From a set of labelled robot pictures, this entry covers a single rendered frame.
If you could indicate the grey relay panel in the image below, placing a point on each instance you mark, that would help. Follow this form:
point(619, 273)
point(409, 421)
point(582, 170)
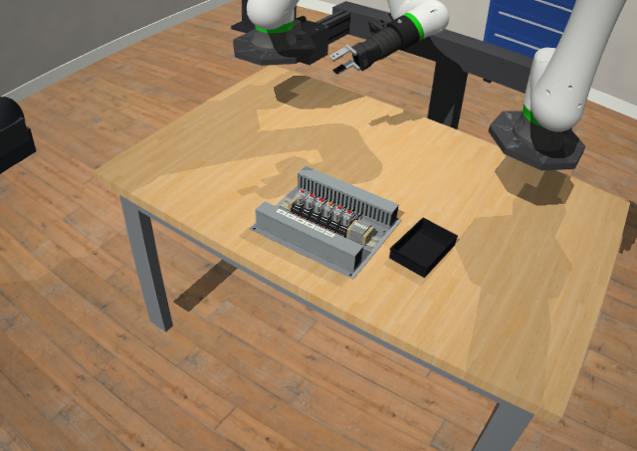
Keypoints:
point(321, 240)

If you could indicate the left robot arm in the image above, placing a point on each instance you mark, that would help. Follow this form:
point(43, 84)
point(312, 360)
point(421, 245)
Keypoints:
point(561, 77)

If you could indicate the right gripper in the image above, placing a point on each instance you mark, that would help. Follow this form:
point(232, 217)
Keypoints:
point(385, 42)

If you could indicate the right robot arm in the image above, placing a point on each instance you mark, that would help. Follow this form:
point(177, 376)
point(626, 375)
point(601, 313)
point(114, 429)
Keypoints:
point(429, 16)

